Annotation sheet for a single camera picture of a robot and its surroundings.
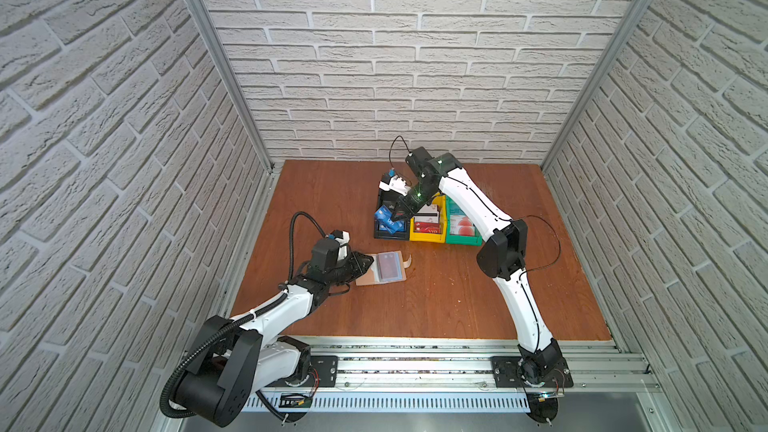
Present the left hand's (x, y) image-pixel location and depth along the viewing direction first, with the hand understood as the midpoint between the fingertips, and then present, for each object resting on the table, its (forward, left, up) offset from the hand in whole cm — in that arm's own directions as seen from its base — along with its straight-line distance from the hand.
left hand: (374, 256), depth 85 cm
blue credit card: (+9, -3, +5) cm, 11 cm away
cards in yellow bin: (+17, -18, -7) cm, 26 cm away
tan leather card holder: (-3, +1, -8) cm, 9 cm away
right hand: (+10, -7, +6) cm, 14 cm away
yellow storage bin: (+8, -21, -4) cm, 23 cm away
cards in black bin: (+7, -8, +4) cm, 12 cm away
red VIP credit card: (+1, -5, -8) cm, 10 cm away
